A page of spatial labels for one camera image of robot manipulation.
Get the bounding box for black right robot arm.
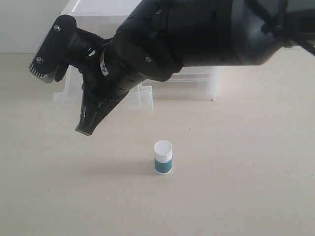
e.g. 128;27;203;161
72;0;315;136

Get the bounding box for white plastic drawer cabinet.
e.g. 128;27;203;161
62;0;221;101

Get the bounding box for clear drawer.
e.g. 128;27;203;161
53;66;154;115

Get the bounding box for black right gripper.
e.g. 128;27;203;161
66;27;143;136

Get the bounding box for white teal pill bottle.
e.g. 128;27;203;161
154;140;173;175

